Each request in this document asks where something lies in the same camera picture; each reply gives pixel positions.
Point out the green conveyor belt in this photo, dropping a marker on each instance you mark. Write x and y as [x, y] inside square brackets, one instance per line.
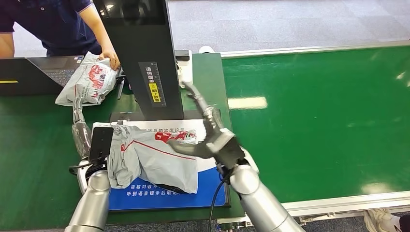
[336, 128]

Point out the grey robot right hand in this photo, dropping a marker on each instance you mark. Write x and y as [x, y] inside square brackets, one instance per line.
[211, 125]

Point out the white sneaker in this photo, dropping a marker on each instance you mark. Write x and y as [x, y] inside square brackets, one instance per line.
[381, 219]

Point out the weighing platform, blue-white sign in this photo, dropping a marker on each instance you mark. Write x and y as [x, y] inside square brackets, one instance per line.
[208, 195]

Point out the white round cap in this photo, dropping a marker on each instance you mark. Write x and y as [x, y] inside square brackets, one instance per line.
[206, 49]

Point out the white device box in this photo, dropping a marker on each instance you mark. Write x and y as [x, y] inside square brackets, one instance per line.
[187, 72]

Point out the black laptop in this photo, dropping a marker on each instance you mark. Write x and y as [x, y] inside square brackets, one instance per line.
[22, 76]

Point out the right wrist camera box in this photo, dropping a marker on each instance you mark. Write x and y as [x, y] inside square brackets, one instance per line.
[227, 147]

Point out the person's left hand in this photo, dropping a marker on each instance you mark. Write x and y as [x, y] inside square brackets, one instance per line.
[110, 59]

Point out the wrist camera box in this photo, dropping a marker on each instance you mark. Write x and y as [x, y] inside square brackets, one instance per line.
[101, 144]
[227, 147]

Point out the small black box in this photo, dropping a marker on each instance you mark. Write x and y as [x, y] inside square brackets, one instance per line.
[182, 55]

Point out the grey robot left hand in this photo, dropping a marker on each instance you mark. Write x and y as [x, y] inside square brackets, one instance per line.
[81, 134]

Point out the black weighing device column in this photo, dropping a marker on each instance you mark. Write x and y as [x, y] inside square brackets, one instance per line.
[144, 48]

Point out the person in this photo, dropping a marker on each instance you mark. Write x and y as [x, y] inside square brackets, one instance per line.
[54, 22]

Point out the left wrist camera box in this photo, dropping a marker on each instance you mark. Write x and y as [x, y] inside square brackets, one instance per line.
[101, 144]

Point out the grey mailer bag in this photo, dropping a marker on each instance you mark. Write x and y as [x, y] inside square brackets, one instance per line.
[86, 85]
[153, 163]

